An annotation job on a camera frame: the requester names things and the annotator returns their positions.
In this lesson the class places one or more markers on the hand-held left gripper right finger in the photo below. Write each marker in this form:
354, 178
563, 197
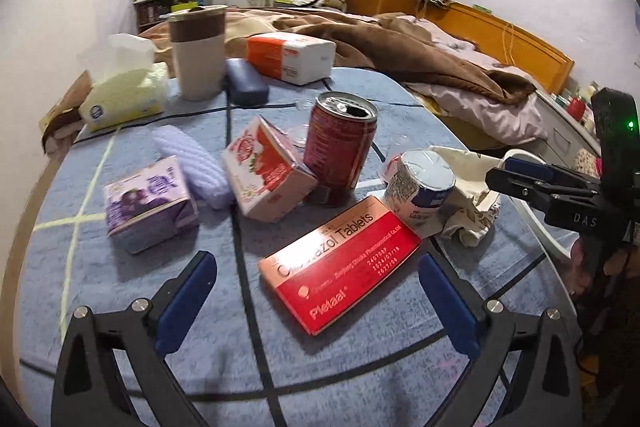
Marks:
450, 302

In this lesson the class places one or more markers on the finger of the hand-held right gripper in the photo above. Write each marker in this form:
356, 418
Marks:
515, 189
530, 168

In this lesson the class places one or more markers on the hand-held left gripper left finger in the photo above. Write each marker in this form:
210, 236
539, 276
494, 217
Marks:
185, 302

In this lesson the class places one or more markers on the white paper bag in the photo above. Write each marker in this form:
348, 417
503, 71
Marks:
475, 207

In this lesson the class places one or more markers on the white yogurt cup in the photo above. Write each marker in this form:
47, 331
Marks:
420, 192

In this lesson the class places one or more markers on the purple milk carton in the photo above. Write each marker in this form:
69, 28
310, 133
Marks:
150, 207

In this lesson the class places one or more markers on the red medicine box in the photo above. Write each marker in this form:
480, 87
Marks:
340, 267

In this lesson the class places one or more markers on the clear plastic jelly cup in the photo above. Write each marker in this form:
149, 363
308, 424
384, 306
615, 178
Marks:
301, 137
392, 159

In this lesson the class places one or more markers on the red milk carton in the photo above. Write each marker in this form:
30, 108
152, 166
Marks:
265, 172

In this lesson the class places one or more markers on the red drink can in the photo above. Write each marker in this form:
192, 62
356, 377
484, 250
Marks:
335, 152

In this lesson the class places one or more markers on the person's right hand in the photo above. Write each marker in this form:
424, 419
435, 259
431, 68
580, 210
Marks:
580, 277

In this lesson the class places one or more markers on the blue plaid tablecloth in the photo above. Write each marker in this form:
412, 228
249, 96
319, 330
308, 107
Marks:
150, 332

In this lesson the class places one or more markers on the white bedside cabinet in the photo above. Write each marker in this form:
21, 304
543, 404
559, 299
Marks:
560, 132

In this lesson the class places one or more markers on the pink bed sheet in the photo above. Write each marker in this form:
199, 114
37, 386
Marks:
480, 112

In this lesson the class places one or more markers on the wooden headboard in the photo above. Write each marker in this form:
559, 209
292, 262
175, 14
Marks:
525, 47

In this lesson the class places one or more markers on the brown fleece blanket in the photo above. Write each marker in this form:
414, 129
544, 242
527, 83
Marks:
400, 52

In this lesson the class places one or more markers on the yellow tissue pack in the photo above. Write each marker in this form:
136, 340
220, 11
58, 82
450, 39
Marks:
125, 97

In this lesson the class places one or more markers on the navy glasses case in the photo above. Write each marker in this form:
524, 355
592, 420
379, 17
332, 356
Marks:
245, 82

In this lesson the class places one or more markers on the beige and brown mug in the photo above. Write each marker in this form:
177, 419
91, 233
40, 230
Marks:
197, 62

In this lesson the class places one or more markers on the orange and white tissue pack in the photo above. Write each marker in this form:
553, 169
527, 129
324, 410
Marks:
300, 57

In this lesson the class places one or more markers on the white shelf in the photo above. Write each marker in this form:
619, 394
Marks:
165, 9

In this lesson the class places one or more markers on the green box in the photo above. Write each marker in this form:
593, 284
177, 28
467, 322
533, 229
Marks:
287, 1

